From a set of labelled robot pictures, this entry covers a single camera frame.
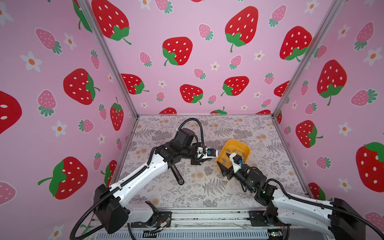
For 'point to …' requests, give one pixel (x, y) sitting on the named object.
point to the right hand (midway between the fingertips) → (222, 158)
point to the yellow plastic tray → (231, 146)
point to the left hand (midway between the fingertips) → (210, 152)
